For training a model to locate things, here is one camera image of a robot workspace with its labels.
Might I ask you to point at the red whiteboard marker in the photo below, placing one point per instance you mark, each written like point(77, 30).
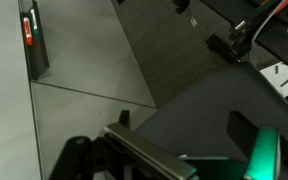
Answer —
point(28, 31)

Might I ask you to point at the white whiteboard panel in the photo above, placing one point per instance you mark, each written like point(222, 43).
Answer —
point(4, 100)

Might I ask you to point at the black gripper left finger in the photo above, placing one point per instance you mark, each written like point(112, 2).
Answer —
point(140, 146)

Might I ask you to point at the black marker tray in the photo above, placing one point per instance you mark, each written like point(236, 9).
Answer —
point(40, 56)

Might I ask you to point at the white paper sheet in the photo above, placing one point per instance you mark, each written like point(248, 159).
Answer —
point(277, 78)

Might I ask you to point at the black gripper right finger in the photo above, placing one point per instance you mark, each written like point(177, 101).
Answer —
point(264, 153)

